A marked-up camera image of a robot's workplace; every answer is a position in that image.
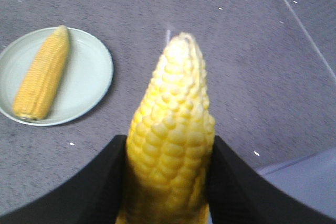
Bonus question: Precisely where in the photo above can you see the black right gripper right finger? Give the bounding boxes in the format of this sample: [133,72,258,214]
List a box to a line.
[207,135,335,223]

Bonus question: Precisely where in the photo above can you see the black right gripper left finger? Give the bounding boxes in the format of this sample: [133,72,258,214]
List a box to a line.
[1,135,126,223]

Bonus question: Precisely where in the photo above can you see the yellow corn cob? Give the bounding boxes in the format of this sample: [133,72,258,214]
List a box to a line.
[13,25,70,120]
[116,33,215,223]

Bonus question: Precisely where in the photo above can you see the green plate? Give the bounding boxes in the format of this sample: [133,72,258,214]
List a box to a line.
[1,27,113,126]

